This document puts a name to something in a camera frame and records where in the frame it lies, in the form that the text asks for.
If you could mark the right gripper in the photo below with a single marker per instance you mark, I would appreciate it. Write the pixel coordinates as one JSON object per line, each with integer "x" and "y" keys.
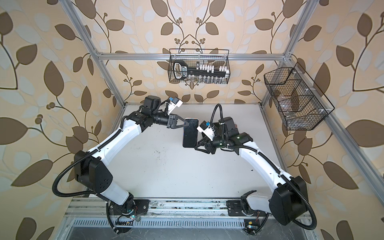
{"x": 209, "y": 148}

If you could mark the phone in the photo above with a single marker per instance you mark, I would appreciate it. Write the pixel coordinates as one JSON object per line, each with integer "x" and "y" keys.
{"x": 190, "y": 136}

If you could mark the back wire basket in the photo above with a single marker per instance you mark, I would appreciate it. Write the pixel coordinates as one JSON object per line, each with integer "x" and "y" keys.
{"x": 216, "y": 57}

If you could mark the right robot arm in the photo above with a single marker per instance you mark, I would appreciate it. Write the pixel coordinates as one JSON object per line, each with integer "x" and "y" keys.
{"x": 288, "y": 203}

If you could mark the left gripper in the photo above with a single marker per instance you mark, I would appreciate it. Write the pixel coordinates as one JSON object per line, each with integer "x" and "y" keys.
{"x": 172, "y": 123}

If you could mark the wire basket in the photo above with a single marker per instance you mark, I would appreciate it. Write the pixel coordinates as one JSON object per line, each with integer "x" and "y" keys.
{"x": 216, "y": 57}
{"x": 300, "y": 101}

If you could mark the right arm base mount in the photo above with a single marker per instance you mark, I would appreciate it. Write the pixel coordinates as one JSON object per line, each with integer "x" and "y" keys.
{"x": 240, "y": 208}

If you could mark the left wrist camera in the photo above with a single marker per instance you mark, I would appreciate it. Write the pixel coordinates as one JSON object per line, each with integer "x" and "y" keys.
{"x": 173, "y": 103}

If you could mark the socket set on black rail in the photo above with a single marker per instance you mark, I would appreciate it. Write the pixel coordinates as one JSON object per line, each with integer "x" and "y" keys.
{"x": 183, "y": 71}

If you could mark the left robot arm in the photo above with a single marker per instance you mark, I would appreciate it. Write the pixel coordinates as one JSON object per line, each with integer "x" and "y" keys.
{"x": 91, "y": 168}

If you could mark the right wire basket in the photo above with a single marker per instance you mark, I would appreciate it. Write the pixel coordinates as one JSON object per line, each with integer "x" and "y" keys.
{"x": 300, "y": 101}

